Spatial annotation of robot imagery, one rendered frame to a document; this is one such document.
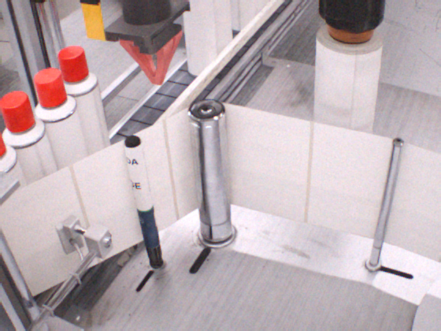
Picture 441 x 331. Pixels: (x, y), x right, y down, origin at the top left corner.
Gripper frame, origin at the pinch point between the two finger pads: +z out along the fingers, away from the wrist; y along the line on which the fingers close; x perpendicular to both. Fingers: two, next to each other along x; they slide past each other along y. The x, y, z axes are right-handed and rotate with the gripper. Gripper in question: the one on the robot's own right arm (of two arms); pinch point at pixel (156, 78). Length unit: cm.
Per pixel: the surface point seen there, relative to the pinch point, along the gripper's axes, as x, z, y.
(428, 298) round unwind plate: -38.8, 13.1, -11.1
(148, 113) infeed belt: 8.4, 13.2, 8.3
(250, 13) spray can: 3.7, 8.8, 38.3
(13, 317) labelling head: -8.3, -1.7, -37.6
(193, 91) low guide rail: 2.1, 10.1, 12.1
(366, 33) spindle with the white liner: -24.4, -6.3, 9.3
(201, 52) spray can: 4.7, 8.0, 20.2
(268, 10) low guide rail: 1.7, 9.9, 42.6
